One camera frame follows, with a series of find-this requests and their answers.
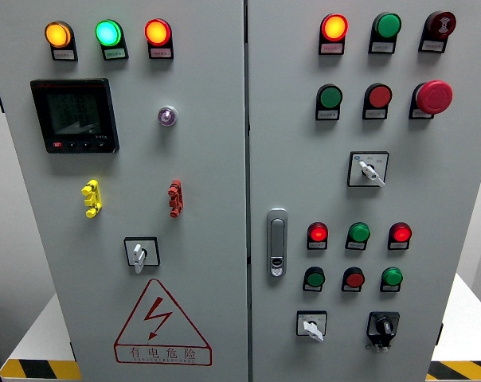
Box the small-plate white-handle turn switch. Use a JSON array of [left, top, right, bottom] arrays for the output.
[[123, 236, 161, 275]]

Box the grey cabinet door with display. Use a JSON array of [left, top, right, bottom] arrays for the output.
[[0, 0, 250, 382]]

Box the silver door lock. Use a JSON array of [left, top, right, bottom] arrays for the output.
[[266, 207, 288, 279]]

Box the small red lit lamp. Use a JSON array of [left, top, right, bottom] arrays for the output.
[[387, 221, 413, 251], [306, 221, 329, 251]]

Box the white clear lamp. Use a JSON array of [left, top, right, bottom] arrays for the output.
[[157, 104, 178, 127]]

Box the small green push button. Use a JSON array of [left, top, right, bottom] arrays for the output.
[[302, 266, 327, 293]]

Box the small green lamp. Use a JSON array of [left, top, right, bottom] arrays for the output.
[[379, 267, 404, 293], [345, 221, 371, 251]]

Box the large green push button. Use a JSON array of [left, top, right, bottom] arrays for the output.
[[315, 84, 344, 121]]

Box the small red push button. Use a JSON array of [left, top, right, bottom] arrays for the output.
[[341, 267, 366, 293]]

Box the red warning triangle sticker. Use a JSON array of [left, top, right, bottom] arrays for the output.
[[113, 278, 213, 367]]

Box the large red push button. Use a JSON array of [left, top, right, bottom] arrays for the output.
[[362, 82, 393, 121]]

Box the large red lit lamp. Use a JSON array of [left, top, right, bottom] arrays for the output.
[[318, 13, 350, 56], [144, 18, 174, 60]]

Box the black display meter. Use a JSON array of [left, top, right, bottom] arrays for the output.
[[29, 77, 120, 154]]

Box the grey cabinet door with lock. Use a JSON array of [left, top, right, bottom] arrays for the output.
[[246, 0, 481, 382]]

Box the bright green lit lamp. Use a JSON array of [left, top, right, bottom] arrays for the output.
[[95, 18, 130, 61]]

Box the large red stop button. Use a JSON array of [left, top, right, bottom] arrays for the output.
[[408, 80, 454, 120]]

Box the large dark green lamp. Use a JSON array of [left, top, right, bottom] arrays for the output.
[[368, 11, 403, 55]]

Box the yellow round lamp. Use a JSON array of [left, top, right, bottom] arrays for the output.
[[44, 20, 79, 62]]

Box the dark red buzzer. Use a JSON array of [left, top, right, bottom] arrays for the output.
[[418, 10, 457, 54]]

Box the black yellow striped tape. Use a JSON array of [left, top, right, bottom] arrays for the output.
[[425, 361, 481, 381], [0, 359, 82, 381]]

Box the small red handle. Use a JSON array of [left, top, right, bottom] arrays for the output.
[[167, 179, 185, 219]]

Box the large-plate white-handle turn switch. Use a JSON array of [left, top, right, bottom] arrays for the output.
[[346, 150, 389, 189]]

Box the small yellow handle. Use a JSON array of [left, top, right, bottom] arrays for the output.
[[80, 179, 104, 219]]

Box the labelled white-handle turn switch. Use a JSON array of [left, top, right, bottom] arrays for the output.
[[295, 310, 328, 343]]

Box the black-handle turn switch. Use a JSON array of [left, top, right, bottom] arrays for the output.
[[366, 311, 401, 353]]

